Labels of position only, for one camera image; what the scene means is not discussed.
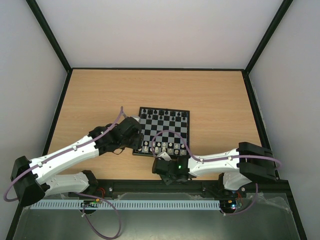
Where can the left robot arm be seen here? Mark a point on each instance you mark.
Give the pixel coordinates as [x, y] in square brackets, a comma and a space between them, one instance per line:
[40, 177]

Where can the light blue cable duct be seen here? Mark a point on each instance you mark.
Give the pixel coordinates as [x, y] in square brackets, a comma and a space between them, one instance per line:
[78, 204]

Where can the black white chessboard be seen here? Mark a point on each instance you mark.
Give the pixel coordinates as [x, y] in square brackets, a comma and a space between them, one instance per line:
[162, 131]

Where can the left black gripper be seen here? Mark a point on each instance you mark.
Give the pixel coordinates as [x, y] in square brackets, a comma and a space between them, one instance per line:
[137, 143]

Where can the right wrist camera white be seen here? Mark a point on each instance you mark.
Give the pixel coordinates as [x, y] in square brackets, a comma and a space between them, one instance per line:
[163, 156]

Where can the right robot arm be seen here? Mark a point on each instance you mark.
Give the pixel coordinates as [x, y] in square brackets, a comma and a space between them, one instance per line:
[248, 163]

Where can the black aluminium frame rail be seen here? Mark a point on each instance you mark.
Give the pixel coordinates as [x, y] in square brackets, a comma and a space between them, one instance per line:
[204, 188]

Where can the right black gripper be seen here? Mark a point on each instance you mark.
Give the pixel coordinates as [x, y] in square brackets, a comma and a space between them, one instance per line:
[155, 166]

